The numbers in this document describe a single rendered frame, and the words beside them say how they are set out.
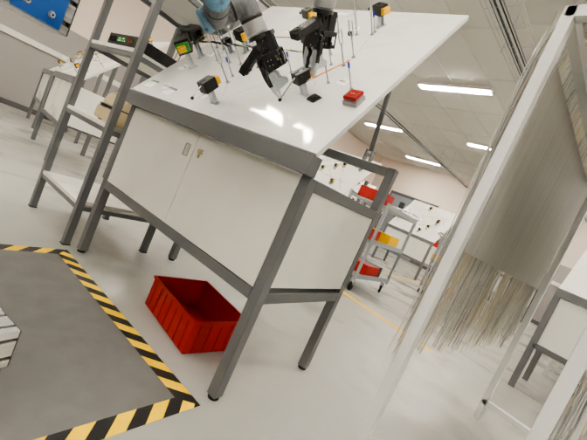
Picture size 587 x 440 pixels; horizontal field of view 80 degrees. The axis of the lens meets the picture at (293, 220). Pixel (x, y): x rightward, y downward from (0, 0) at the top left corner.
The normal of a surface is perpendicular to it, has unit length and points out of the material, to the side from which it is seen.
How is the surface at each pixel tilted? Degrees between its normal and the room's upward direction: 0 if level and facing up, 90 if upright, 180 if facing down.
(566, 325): 90
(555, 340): 90
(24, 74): 90
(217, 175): 90
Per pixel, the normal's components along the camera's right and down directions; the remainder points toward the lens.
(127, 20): 0.62, 0.34
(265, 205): -0.55, -0.17
